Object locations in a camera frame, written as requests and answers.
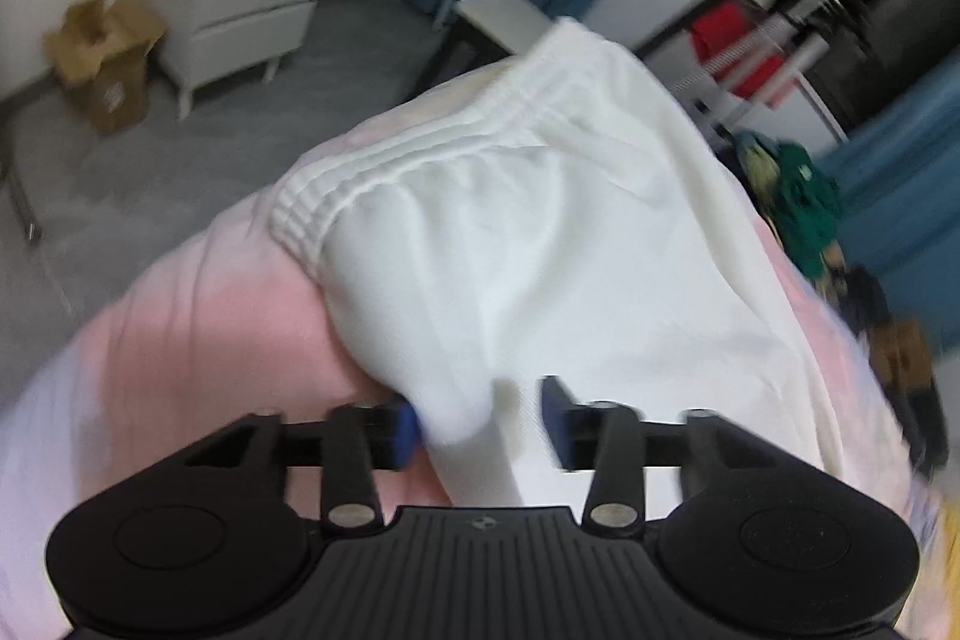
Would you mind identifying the green hoodie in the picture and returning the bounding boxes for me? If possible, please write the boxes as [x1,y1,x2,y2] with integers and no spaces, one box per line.
[770,143,843,280]

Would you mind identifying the right blue curtain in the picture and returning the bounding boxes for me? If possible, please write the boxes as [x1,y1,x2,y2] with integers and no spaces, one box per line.
[817,55,960,349]

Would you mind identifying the grey ironing board panel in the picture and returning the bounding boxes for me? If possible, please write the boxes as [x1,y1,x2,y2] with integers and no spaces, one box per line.
[454,0,553,55]

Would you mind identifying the black clothes pile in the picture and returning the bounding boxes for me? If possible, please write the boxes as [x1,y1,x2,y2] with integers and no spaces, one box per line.
[838,265,892,335]

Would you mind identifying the brown paper bag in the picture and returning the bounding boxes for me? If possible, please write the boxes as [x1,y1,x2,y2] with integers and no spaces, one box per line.
[869,319,934,393]

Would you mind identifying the cardboard box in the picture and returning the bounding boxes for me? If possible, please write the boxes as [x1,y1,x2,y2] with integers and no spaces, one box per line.
[43,0,167,135]

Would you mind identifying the white track pants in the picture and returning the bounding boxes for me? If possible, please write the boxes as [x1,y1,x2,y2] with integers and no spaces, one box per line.
[270,21,853,507]

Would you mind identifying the garment steamer stand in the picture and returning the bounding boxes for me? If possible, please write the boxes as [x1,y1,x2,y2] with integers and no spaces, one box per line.
[669,0,843,138]

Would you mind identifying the red garment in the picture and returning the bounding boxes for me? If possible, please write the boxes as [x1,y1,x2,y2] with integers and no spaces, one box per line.
[690,0,796,101]

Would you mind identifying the pastel tie-dye bed sheet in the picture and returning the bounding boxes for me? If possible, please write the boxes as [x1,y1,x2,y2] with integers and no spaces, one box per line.
[0,61,960,640]

